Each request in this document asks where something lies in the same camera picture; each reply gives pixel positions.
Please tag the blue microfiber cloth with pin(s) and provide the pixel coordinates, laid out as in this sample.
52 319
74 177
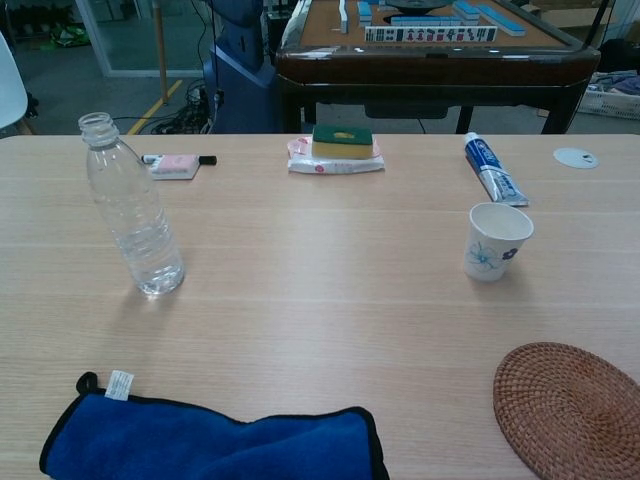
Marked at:
200 445

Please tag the black bag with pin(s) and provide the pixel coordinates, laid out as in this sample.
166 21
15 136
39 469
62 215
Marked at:
620 55

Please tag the face-up mahjong tile row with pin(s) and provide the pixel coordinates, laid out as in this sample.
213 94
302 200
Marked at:
430 34

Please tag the wooden pole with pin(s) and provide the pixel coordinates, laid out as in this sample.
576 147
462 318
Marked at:
161 60

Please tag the white plastic basket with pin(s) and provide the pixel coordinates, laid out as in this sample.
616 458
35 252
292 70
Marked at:
610 105

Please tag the white pink wipes pack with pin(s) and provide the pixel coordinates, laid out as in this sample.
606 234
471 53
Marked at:
330 168

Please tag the white floor power strip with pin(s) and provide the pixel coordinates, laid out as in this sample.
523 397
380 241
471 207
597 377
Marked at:
196 96

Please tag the clear plastic water bottle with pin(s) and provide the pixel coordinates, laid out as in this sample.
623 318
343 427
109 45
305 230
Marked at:
130 220

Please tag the flower print paper cup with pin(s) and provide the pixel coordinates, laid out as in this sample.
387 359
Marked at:
492 260

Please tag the round woven rattan coaster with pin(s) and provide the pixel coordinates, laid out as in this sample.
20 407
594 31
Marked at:
565 410

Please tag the green yellow sponge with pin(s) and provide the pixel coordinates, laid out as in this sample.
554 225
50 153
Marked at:
342 147

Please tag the pink eraser block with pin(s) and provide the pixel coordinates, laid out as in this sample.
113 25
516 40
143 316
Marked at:
175 166

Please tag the clothes pile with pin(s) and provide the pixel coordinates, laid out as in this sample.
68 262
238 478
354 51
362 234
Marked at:
620 82

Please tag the white chair wooden legs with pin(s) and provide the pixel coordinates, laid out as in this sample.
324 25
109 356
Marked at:
10 90

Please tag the blue white toothpaste tube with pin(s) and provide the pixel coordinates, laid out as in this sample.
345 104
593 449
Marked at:
492 167

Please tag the blue chair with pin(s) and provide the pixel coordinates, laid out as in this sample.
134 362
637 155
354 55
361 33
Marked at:
240 85

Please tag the blue mahjong tile row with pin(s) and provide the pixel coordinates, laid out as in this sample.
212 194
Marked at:
364 12
502 21
425 20

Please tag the green bag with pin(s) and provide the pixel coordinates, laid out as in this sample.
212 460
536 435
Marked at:
65 37

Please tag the black marker pen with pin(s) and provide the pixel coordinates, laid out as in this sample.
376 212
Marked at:
207 160

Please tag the dark wood mahjong table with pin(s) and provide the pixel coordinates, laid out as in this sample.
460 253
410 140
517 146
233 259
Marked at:
430 65

